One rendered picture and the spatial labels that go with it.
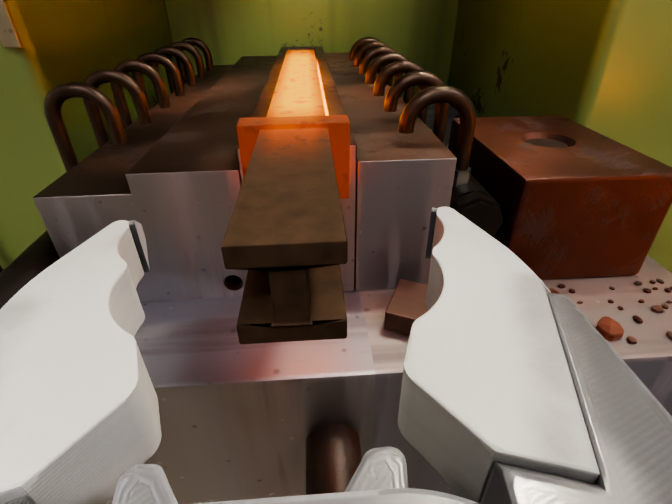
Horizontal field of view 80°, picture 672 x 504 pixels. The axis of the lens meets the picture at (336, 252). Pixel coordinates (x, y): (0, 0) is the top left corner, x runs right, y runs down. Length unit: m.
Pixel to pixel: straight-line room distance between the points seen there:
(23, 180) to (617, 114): 0.48
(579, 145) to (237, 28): 0.50
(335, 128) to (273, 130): 0.03
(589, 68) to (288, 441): 0.34
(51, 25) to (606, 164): 0.39
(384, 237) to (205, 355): 0.11
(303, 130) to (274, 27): 0.50
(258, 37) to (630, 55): 0.46
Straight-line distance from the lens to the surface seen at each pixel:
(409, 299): 0.21
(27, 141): 0.40
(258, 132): 0.17
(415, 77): 0.26
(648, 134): 0.44
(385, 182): 0.20
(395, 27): 0.68
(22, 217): 0.43
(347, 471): 0.20
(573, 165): 0.25
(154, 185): 0.21
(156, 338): 0.22
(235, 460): 0.24
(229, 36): 0.67
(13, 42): 0.37
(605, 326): 0.24
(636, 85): 0.42
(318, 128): 0.17
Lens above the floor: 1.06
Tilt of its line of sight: 33 degrees down
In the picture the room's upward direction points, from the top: 1 degrees counter-clockwise
